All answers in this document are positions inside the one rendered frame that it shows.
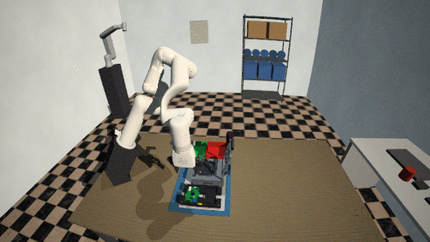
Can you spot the red bin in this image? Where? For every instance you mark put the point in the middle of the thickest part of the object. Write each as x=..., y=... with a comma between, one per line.
x=215, y=150

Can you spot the green bin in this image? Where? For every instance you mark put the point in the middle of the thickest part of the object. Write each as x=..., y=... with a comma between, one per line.
x=200, y=148

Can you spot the green circuit board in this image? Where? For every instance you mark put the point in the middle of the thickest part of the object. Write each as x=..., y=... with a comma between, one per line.
x=192, y=194

